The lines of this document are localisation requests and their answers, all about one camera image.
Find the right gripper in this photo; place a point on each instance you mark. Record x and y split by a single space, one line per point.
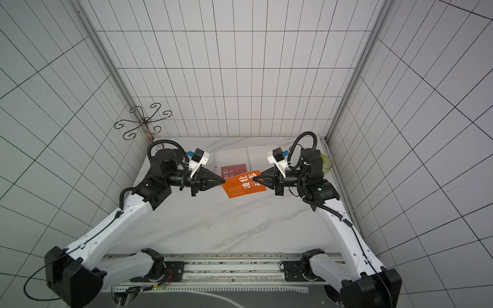
278 182

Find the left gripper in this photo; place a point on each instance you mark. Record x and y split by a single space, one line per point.
210 179

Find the red card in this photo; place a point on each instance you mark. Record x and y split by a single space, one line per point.
233 170

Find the orange card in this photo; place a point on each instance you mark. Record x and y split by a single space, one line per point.
242 185

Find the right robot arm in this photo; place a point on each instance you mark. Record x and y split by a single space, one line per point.
363 280

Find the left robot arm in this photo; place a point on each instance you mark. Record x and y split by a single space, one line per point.
78 273

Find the metal jewelry stand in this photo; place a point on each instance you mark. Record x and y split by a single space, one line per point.
149 123

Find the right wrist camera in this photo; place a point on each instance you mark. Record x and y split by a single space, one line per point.
278 159

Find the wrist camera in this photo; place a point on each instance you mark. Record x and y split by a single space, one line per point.
197 159
278 159

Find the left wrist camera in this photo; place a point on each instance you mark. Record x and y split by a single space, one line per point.
197 159

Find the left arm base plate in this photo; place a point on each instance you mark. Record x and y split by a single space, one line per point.
171 271

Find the aluminium rail frame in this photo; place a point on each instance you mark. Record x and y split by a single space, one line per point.
208 274

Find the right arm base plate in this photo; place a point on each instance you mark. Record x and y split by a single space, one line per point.
293 272

